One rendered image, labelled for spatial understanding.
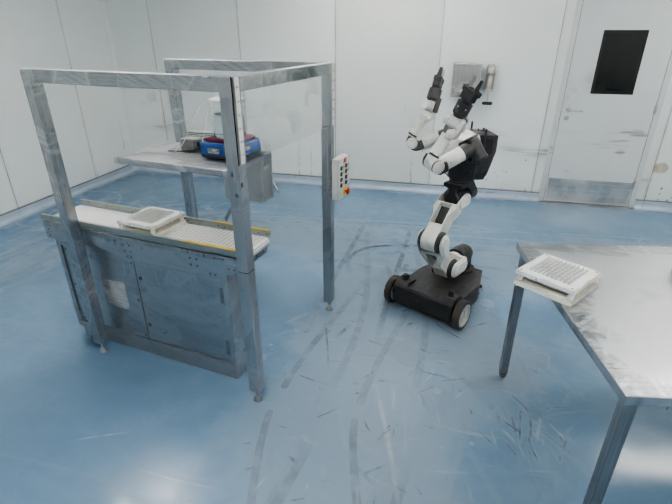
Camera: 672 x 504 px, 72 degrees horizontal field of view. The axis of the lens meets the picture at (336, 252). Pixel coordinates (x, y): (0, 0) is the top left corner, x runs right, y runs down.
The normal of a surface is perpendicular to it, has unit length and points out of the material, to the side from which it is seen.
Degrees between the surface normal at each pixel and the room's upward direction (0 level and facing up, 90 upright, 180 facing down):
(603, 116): 90
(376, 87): 90
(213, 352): 90
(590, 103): 90
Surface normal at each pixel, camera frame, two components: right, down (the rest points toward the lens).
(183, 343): -0.38, 0.40
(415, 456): 0.00, -0.90
